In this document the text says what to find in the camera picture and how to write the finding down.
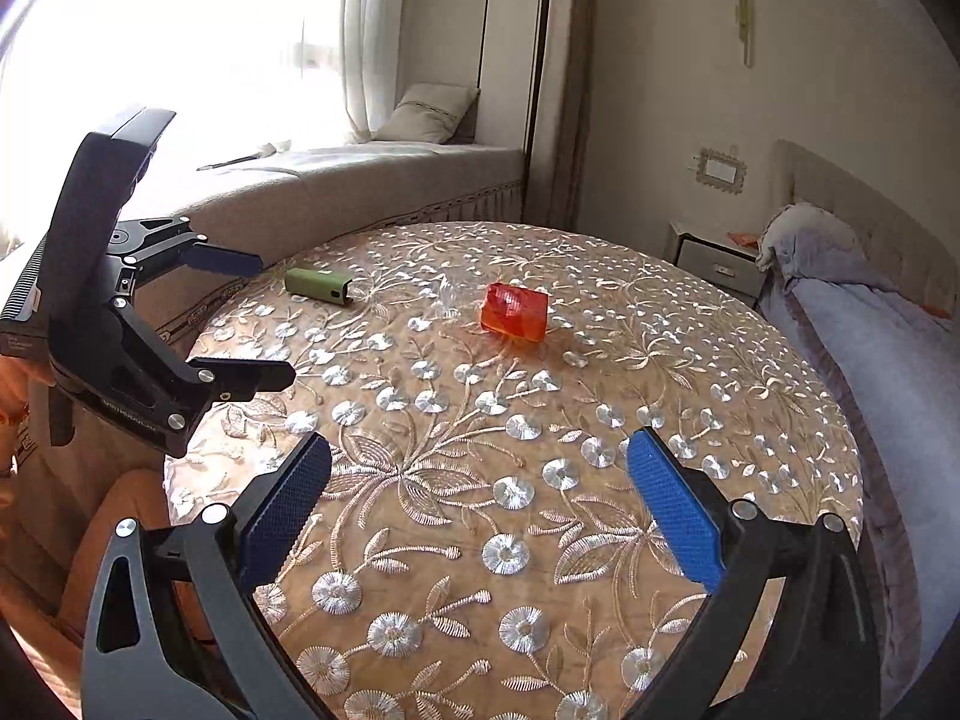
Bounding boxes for small green device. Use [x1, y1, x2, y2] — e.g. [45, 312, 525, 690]
[283, 267, 355, 308]

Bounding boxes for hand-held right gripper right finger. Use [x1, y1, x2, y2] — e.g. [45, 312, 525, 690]
[626, 426, 882, 720]

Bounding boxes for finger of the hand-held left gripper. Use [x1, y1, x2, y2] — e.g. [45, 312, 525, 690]
[111, 214, 265, 290]
[75, 298, 298, 460]

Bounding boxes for framed wall switch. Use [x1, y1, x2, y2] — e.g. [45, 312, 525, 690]
[690, 146, 748, 194]

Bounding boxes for beige window seat mattress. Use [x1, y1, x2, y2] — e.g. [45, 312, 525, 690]
[0, 142, 526, 361]

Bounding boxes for person's left hand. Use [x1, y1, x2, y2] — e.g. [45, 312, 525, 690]
[0, 356, 50, 477]

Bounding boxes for mauve bed skirt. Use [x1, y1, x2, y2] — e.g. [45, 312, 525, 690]
[757, 298, 927, 710]

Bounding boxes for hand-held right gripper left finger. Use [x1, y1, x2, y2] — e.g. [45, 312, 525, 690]
[81, 431, 333, 720]

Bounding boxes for beige throw pillow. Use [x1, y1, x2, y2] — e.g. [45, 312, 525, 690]
[371, 84, 481, 145]

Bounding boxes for white sheer curtain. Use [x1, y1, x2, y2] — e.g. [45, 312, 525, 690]
[285, 0, 421, 145]

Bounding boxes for white bed pillow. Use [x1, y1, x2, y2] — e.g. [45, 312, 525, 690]
[756, 202, 833, 271]

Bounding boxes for white stick tool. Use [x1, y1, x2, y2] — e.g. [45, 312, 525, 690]
[196, 140, 293, 170]

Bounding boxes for grey nightstand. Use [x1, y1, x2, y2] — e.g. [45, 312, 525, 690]
[667, 221, 770, 308]

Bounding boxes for orange-red packet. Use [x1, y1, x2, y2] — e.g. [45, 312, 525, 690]
[480, 282, 550, 346]

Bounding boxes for embroidered beige tablecloth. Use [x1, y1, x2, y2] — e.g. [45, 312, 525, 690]
[163, 221, 863, 720]

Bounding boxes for blue duvet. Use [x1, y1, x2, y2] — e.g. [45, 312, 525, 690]
[757, 202, 960, 713]

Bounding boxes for beige drape curtain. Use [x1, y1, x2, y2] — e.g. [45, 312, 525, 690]
[551, 0, 602, 226]

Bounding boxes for beige padded headboard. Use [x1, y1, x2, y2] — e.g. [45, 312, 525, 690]
[772, 139, 960, 323]

